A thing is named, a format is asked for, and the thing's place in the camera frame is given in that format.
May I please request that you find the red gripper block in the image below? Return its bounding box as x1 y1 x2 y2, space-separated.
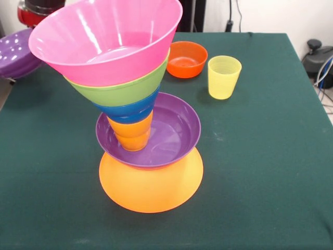
17 6 49 28

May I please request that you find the purple plastic bowl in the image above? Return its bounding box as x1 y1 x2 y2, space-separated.
95 92 202 168
0 28 44 80

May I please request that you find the large pink plastic bowl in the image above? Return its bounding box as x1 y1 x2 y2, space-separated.
28 0 184 87

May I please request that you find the green plastic bowl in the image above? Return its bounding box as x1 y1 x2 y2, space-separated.
63 49 171 107

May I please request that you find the blue plastic bowl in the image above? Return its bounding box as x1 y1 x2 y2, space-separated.
93 87 161 124

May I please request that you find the orange plastic cup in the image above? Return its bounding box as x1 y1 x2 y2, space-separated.
106 110 154 152

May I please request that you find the large yellow-orange plastic bowl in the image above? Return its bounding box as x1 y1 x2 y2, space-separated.
99 147 204 214

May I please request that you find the red-orange plastic bowl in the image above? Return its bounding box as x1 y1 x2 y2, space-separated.
166 41 209 79

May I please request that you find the yellow plastic cup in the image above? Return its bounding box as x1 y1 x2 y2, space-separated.
207 55 242 100

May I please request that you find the dark green table cloth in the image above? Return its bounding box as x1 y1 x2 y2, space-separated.
0 30 333 250

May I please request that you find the black floor stand base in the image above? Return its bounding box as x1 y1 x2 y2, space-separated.
301 39 333 76

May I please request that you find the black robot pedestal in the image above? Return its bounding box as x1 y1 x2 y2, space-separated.
176 0 207 33

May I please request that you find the black hanging cable plug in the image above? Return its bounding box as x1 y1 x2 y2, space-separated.
225 0 244 33

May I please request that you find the floor cable bundle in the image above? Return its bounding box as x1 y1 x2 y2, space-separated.
313 56 333 105

